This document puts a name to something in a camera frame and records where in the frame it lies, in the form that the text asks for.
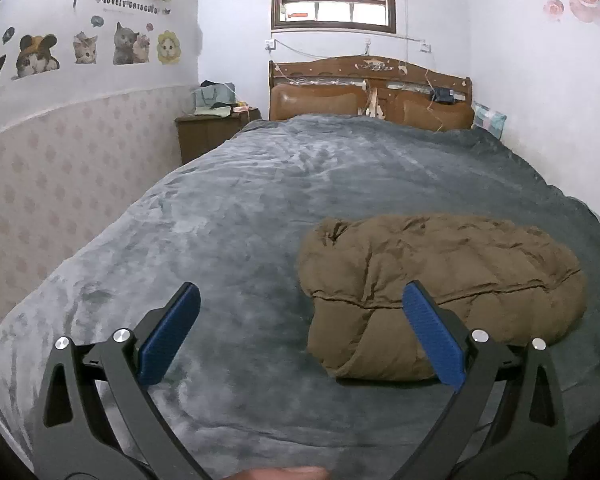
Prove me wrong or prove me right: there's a grey fleece blanket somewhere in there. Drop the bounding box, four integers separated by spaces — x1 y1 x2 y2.
0 112 600 480

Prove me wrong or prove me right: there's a tabby kitten wall sticker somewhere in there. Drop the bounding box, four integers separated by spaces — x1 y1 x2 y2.
72 31 99 65

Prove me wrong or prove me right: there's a yellow flower cat sticker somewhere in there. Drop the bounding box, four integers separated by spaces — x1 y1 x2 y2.
156 30 181 66

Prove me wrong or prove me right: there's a pale green bag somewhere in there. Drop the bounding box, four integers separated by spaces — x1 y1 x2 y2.
192 82 237 116

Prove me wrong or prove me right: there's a plaid pillow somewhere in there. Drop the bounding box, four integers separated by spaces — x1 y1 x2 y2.
472 101 508 140

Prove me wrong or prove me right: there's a grey cats wall sticker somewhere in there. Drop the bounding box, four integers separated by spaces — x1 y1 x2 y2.
112 21 151 66

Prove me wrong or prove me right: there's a hat cat wall sticker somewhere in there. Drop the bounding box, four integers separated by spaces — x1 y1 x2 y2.
12 34 61 81

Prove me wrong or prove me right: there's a brown padded coat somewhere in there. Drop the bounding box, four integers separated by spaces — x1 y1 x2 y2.
297 213 587 384

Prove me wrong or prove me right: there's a person's left hand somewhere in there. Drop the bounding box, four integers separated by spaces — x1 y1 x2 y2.
225 466 331 480

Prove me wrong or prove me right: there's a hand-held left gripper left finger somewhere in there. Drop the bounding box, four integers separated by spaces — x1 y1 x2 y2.
32 281 211 480

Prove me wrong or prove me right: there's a lettering wall sticker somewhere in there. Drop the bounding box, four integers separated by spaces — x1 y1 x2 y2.
97 0 171 14

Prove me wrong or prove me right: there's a wooden nightstand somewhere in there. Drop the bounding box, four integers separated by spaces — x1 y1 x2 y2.
175 107 262 166

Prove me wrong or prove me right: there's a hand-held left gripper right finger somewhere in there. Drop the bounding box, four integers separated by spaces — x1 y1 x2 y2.
375 280 569 480

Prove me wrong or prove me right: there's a wooden bed headboard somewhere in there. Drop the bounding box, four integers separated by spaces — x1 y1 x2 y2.
268 55 476 133

